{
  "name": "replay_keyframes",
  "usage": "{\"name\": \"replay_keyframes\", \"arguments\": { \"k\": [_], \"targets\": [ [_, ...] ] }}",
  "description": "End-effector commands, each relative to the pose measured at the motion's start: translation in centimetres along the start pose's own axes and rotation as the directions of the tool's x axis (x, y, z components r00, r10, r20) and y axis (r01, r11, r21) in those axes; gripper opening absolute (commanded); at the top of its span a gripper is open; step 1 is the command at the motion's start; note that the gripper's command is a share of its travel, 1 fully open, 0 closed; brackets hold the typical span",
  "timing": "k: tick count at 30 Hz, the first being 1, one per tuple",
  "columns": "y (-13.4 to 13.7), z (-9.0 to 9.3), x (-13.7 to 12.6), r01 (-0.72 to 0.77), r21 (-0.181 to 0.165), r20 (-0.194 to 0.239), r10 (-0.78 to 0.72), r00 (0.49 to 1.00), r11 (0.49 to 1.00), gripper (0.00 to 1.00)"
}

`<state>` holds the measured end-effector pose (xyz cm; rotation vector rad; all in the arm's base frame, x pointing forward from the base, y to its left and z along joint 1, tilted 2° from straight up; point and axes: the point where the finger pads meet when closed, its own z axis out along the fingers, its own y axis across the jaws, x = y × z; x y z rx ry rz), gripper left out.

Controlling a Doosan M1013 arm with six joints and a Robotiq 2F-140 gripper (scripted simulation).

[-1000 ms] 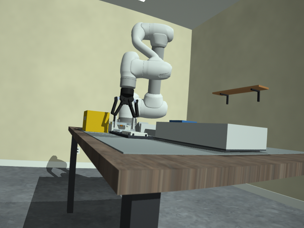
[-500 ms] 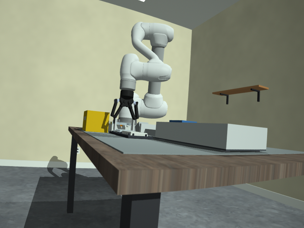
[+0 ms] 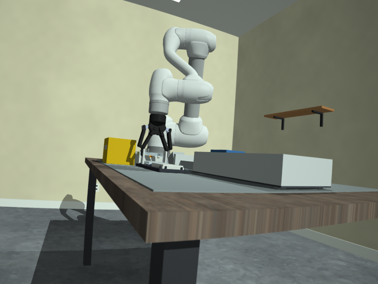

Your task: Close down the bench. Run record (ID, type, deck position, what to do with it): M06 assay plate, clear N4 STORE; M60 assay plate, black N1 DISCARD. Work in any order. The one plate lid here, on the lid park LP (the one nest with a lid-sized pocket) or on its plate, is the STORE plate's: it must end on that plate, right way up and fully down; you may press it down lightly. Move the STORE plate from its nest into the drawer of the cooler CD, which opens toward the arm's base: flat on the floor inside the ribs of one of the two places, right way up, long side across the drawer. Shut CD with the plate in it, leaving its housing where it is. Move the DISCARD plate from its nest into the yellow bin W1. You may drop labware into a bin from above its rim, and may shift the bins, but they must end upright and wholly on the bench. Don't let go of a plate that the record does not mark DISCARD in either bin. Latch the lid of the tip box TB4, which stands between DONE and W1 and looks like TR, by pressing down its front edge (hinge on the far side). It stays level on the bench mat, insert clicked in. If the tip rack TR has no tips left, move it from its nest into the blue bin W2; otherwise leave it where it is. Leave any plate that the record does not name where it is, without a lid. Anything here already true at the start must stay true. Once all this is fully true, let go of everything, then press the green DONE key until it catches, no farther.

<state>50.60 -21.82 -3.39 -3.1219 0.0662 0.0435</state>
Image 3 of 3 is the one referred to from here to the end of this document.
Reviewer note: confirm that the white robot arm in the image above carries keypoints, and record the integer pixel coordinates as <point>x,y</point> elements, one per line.
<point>191,90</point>

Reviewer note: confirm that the yellow open-top bin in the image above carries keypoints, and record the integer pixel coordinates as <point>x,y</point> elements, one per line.
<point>119,151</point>

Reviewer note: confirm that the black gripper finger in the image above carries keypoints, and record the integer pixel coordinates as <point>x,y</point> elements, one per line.
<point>142,146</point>
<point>166,147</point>

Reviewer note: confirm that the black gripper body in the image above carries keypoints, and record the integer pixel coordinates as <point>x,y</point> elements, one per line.
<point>157,120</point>

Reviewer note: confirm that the grey bench mat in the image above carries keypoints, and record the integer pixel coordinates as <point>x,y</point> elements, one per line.
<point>197,183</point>

